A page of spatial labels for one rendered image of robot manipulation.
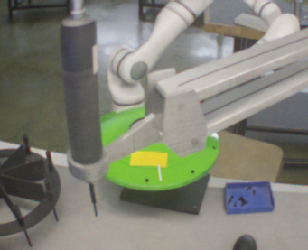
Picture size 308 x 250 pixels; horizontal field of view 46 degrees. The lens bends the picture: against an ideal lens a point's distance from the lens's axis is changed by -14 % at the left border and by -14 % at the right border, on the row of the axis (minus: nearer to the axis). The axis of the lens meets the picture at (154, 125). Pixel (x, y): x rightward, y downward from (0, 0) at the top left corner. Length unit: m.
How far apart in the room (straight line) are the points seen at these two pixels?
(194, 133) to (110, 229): 0.52
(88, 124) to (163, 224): 0.57
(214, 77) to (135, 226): 0.56
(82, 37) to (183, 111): 0.15
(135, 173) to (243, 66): 0.44
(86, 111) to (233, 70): 0.18
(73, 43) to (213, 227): 0.68
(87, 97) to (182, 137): 0.13
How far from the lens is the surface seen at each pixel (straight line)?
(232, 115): 0.50
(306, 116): 2.70
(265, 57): 0.51
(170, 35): 1.12
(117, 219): 0.98
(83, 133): 0.43
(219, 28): 1.96
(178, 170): 0.87
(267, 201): 1.05
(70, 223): 0.98
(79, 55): 0.39
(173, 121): 0.45
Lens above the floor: 1.64
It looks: 35 degrees down
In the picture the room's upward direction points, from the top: 1 degrees clockwise
